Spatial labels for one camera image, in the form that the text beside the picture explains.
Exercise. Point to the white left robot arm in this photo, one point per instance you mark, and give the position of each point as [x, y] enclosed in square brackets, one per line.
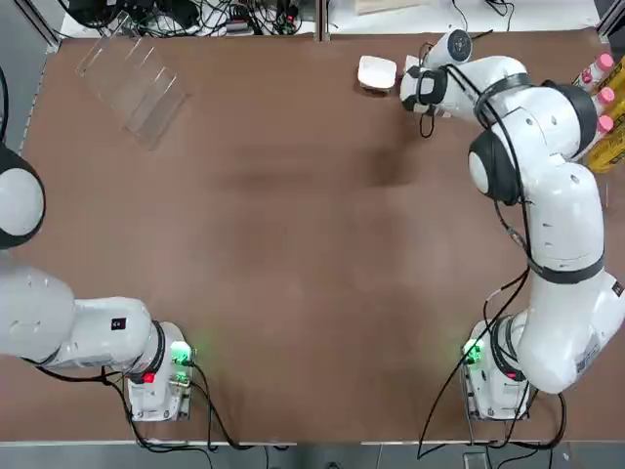
[73, 332]

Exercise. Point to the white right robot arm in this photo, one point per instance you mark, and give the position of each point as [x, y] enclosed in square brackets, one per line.
[552, 220]

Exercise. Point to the clear plastic stepped holder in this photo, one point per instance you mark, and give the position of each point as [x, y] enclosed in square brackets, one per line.
[132, 93]

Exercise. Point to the grey power adapter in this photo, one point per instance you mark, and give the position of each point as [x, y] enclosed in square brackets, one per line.
[239, 27]

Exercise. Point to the white desk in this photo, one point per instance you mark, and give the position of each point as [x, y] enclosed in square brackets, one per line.
[439, 22]

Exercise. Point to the yellow carton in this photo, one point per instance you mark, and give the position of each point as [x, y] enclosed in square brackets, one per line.
[610, 151]

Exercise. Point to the white bottle pink cap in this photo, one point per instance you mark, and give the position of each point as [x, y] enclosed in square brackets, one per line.
[593, 75]
[606, 124]
[607, 97]

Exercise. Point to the aluminium post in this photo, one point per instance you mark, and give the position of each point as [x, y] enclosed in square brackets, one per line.
[322, 19]

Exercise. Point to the aluminium frame rail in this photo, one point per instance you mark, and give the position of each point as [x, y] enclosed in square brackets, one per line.
[612, 17]
[41, 29]

